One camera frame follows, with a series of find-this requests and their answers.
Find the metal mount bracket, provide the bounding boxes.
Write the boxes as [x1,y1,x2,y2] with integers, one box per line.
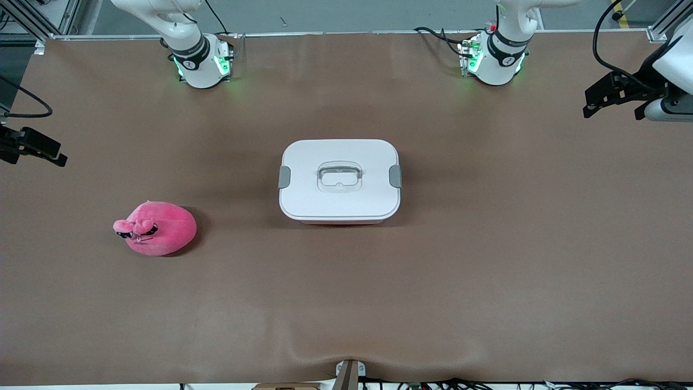
[335,359,367,390]

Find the pink plush toy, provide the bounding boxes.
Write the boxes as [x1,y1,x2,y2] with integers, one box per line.
[113,201,198,257]

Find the brown table cover mat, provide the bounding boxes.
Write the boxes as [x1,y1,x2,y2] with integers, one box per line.
[0,30,693,386]

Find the pink plastic storage box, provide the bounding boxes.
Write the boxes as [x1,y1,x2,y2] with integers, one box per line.
[292,216,390,226]

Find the silver table edge rail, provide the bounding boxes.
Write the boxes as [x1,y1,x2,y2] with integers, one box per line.
[35,30,653,55]

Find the black left arm base cables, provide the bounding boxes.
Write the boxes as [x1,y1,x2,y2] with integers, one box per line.
[414,26,472,57]

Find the metal stand leg black foot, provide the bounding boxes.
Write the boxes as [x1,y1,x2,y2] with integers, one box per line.
[611,0,638,21]

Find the aluminium frame profile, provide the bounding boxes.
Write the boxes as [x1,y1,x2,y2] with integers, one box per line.
[0,0,82,55]
[647,0,693,43]

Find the white box lid with handle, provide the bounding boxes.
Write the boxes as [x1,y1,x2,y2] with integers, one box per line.
[278,139,403,222]

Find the black right arm base cable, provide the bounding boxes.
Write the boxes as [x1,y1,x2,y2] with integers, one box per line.
[205,0,231,36]

